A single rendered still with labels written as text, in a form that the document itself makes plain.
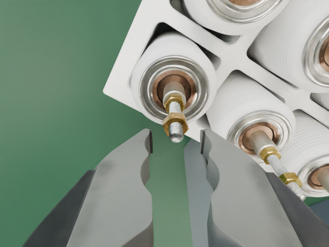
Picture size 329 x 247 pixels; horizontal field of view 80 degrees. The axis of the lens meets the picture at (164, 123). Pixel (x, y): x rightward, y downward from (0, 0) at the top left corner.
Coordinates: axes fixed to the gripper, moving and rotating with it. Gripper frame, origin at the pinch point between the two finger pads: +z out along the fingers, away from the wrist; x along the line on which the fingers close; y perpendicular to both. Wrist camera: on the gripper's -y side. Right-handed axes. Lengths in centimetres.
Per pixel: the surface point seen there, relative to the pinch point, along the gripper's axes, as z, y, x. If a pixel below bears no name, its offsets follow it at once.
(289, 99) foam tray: 16.6, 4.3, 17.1
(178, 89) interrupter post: 7.1, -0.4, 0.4
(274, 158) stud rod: 5.2, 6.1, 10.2
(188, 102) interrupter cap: 9.3, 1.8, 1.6
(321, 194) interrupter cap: 9.3, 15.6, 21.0
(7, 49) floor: 35, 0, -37
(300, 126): 14.9, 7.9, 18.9
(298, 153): 10.8, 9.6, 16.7
